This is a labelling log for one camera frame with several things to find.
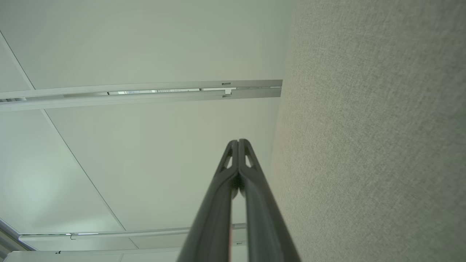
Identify grey fabric sofa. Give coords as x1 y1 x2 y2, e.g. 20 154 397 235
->
269 0 466 262

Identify thin aluminium wall rail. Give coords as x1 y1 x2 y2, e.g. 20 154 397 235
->
18 223 248 241

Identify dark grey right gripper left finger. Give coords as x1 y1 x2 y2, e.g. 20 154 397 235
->
177 139 239 262

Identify wide aluminium wall rail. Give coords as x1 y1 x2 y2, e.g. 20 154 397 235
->
0 79 283 112

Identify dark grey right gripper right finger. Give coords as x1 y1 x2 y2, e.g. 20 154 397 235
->
238 138 301 262

